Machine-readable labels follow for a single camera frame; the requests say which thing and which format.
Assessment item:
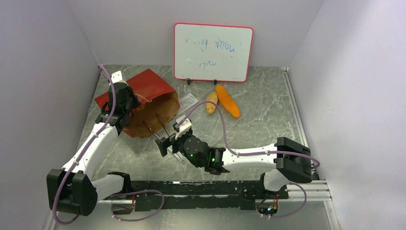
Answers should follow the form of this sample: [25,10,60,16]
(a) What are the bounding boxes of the metal tongs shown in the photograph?
[142,112,171,138]

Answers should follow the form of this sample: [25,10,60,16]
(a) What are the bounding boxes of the red brown paper bag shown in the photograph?
[94,69,181,138]

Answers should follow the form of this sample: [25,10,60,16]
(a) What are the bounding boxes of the orange fake bread loaf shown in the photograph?
[215,85,240,118]

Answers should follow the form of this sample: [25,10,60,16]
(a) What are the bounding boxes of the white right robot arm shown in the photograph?
[155,133,316,198]

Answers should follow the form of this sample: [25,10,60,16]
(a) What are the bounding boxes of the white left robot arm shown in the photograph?
[46,80,141,217]

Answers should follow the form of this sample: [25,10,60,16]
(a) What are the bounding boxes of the clear plastic packet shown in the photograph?
[179,93,198,113]

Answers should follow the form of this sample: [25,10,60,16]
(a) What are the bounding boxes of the clear plastic tray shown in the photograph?
[204,84,242,118]

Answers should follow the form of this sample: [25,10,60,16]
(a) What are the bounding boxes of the pink framed whiteboard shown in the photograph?
[174,23,254,82]

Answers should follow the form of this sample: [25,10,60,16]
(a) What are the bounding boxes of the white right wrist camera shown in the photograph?
[175,118,192,139]

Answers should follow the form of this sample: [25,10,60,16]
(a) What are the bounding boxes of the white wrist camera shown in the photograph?
[175,118,192,139]
[111,70,126,84]

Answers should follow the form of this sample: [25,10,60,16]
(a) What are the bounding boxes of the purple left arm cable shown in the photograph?
[52,63,166,225]

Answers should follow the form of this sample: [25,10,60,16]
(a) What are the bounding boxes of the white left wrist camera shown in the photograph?
[111,70,126,84]

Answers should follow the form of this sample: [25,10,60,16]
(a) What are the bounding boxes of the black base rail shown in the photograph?
[131,180,288,211]

